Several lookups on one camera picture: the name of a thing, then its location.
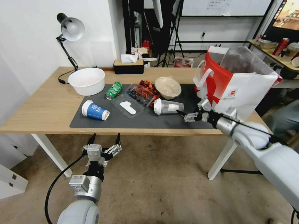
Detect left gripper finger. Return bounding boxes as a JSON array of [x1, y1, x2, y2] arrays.
[[104, 132, 123, 161], [82, 133, 97, 152]]

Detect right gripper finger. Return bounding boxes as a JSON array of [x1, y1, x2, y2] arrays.
[[176, 110, 202, 123]]

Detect red white delivery bag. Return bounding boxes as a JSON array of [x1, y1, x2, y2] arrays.
[[193, 46, 283, 122]]

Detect clear disposable takeout box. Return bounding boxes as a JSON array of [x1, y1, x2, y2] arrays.
[[111, 83, 162, 119]]

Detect red white bag on floor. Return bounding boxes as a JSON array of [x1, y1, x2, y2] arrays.
[[174, 56, 194, 68]]

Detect black tissue box wooden lid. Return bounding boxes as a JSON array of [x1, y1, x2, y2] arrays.
[[113, 59, 144, 75]]

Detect clear cup with white lid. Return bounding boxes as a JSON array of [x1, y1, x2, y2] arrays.
[[153, 98, 184, 115]]

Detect blue paper cup white lid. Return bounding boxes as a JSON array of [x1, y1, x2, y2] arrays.
[[81, 100, 110, 121]]

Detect beige bowl with clear lid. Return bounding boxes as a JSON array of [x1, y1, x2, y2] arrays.
[[154, 76, 182, 100]]

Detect dark grey table mat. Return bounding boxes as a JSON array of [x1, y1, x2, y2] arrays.
[[69, 83, 216, 129]]

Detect red food pieces pile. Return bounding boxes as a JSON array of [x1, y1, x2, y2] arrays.
[[139, 80, 162, 98]]

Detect crushed green can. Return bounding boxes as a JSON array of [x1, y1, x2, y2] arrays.
[[105, 81, 123, 100]]

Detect wooden table white legs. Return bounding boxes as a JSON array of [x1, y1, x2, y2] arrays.
[[0, 66, 273, 180]]

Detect white plastic basin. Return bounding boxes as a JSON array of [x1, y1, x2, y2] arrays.
[[68, 68, 106, 96]]

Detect black floor stand bar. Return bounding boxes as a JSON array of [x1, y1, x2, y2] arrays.
[[220, 168, 264, 176]]

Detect person's leg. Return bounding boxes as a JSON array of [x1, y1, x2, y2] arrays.
[[264, 100, 299, 139]]

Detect white cabinet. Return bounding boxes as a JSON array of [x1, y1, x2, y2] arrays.
[[0, 134, 39, 200]]

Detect black light stand tripod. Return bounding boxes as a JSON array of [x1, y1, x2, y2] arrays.
[[153, 0, 186, 68]]

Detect wooden side table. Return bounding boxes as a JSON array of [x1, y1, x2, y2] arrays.
[[248, 39, 299, 72]]

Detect white tissue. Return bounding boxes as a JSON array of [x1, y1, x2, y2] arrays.
[[121, 54, 138, 64]]

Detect red can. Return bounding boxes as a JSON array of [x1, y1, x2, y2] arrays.
[[273, 38, 290, 57]]

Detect whiteboard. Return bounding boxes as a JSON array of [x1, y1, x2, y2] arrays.
[[181, 0, 274, 17]]

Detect black desk lamp silver shade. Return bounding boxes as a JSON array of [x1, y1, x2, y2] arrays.
[[55, 13, 85, 72]]

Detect black monitor screen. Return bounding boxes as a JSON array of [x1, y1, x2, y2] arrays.
[[266, 0, 299, 43]]

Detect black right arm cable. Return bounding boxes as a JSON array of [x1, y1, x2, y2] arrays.
[[222, 114, 299, 153]]

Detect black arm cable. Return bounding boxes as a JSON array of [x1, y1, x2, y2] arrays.
[[45, 153, 88, 224], [222, 114, 299, 153]]

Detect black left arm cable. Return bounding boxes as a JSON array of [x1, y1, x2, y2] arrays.
[[45, 153, 88, 224]]

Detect black lamp cord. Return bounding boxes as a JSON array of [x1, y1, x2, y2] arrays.
[[58, 71, 76, 85]]

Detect black metal rack frame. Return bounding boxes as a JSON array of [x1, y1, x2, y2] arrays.
[[122, 0, 142, 54]]

